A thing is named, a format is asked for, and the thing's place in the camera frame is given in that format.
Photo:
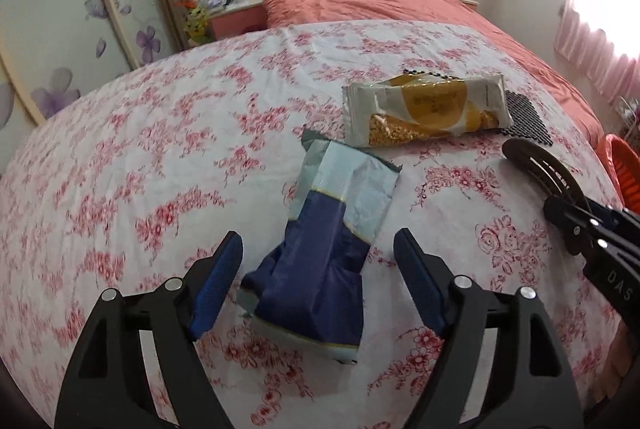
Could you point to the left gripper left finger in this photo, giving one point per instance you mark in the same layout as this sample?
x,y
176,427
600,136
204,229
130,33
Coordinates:
x,y
105,384

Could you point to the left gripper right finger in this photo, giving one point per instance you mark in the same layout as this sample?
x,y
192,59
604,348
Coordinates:
x,y
531,384

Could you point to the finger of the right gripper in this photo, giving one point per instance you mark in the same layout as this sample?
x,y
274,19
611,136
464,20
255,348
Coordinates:
x,y
619,221
577,225

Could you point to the brown hair claw clip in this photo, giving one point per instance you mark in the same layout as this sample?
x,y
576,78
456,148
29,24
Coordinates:
x,y
549,172

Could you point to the blue and teal wrapper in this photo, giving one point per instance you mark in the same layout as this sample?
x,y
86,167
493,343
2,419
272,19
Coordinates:
x,y
308,290

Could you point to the orange laundry basket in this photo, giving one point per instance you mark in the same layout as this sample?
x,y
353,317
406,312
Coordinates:
x,y
623,167

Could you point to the black mesh mat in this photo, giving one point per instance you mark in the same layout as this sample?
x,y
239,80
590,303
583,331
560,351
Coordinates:
x,y
527,124

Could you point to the pink curtain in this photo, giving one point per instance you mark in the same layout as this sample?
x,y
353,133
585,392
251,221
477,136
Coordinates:
x,y
600,38

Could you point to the floral pink tablecloth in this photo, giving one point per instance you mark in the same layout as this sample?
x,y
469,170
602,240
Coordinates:
x,y
133,182

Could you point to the yellow white snack packet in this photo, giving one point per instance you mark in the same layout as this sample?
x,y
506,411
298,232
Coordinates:
x,y
421,106

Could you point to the bed with salmon duvet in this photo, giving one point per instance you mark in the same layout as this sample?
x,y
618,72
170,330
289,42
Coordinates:
x,y
289,12

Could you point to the yellow green plush toy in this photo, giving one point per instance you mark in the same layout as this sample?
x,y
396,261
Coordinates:
x,y
196,26

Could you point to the pink left nightstand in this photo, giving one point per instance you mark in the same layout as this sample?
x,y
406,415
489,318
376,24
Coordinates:
x,y
238,19

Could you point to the sliding door wardrobe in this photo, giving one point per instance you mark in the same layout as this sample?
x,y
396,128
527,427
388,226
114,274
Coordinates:
x,y
54,52

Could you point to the white wire rack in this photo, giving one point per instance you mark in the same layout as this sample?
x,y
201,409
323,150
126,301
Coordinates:
x,y
628,110

